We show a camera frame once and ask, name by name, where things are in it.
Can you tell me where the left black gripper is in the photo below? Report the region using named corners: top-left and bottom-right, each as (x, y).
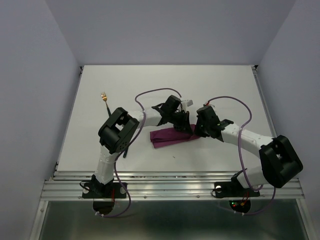
top-left (168, 110), bottom-right (193, 135)

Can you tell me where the purple cloth napkin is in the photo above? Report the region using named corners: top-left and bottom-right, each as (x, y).
top-left (149, 127), bottom-right (200, 149)

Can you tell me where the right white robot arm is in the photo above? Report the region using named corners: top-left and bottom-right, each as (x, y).
top-left (194, 105), bottom-right (303, 198)

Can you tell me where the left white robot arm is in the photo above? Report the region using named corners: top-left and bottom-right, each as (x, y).
top-left (88, 95), bottom-right (193, 198)

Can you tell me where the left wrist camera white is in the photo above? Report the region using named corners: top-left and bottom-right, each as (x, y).
top-left (181, 99), bottom-right (193, 109)

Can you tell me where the gold knife dark handle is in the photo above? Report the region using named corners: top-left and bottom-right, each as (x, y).
top-left (123, 148), bottom-right (129, 159)

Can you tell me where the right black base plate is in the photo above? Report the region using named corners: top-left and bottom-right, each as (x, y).
top-left (211, 181), bottom-right (260, 199)

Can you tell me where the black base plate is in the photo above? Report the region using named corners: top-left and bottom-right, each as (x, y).
top-left (211, 181), bottom-right (260, 199)
top-left (79, 181), bottom-right (127, 200)

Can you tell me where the gold fork dark handle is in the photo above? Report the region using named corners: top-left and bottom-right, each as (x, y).
top-left (101, 92), bottom-right (112, 117)

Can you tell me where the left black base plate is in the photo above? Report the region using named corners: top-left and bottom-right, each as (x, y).
top-left (79, 181), bottom-right (127, 200)

